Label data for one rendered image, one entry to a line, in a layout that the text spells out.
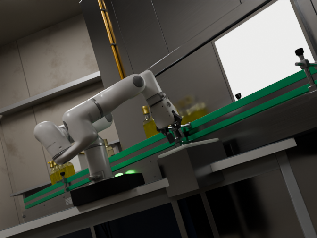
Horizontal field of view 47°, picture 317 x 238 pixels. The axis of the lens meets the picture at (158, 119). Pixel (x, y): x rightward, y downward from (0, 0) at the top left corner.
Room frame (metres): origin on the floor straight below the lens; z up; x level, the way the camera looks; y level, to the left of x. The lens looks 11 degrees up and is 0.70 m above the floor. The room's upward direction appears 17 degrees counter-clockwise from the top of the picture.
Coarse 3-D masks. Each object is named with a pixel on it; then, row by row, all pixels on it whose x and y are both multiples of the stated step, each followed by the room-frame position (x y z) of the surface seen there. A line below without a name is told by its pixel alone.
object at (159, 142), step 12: (144, 144) 1.80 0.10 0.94; (156, 144) 1.75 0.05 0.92; (168, 144) 1.69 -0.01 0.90; (120, 156) 1.95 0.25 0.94; (132, 156) 1.88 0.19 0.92; (144, 156) 1.81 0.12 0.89; (120, 168) 1.97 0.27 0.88; (72, 180) 2.33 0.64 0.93; (84, 180) 2.23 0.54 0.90; (48, 192) 2.58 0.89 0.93; (60, 192) 2.46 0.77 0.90; (36, 204) 2.75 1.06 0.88
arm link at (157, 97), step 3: (159, 93) 1.40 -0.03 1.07; (162, 93) 1.40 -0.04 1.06; (153, 96) 1.40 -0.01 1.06; (156, 96) 1.40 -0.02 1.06; (159, 96) 1.40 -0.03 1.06; (162, 96) 1.40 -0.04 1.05; (147, 99) 1.42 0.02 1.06; (150, 99) 1.41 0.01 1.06; (153, 99) 1.40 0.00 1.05; (156, 99) 1.40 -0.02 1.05; (159, 99) 1.40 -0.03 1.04; (147, 102) 1.43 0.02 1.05; (150, 102) 1.41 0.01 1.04; (153, 102) 1.41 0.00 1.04; (150, 105) 1.42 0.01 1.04
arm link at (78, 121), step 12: (72, 108) 1.27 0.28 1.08; (84, 108) 1.27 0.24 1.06; (96, 108) 1.28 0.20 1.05; (72, 120) 1.25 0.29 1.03; (84, 120) 1.26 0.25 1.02; (96, 120) 1.32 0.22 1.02; (72, 132) 1.26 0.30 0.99; (84, 132) 1.26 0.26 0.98; (96, 132) 1.29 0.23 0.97; (84, 144) 1.27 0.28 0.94; (60, 156) 1.29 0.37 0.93; (72, 156) 1.30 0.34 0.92
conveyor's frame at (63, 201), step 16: (304, 96) 1.29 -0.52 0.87; (272, 112) 1.39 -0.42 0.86; (288, 112) 1.35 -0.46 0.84; (304, 112) 1.31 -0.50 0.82; (224, 128) 1.55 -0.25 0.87; (240, 128) 1.50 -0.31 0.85; (256, 128) 1.45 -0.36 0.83; (272, 128) 1.40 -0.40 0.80; (288, 128) 1.36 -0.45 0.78; (304, 128) 1.32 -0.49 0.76; (224, 144) 1.57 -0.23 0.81; (240, 144) 1.52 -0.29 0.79; (256, 144) 1.47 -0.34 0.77; (144, 160) 1.79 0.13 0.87; (144, 176) 1.82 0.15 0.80; (160, 176) 1.74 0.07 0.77; (32, 208) 2.76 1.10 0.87; (48, 208) 2.58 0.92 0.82; (64, 208) 2.42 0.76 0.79
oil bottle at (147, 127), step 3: (144, 120) 1.93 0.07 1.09; (147, 120) 1.91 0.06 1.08; (144, 123) 1.93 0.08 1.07; (147, 123) 1.91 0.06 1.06; (144, 126) 1.93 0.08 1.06; (147, 126) 1.92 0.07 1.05; (150, 126) 1.91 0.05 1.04; (144, 129) 1.94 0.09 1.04; (147, 129) 1.92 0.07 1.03; (150, 129) 1.91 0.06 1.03; (147, 132) 1.93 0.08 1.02; (150, 132) 1.91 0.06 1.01; (147, 135) 1.93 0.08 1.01; (150, 135) 1.91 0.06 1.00; (147, 138) 1.94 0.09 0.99
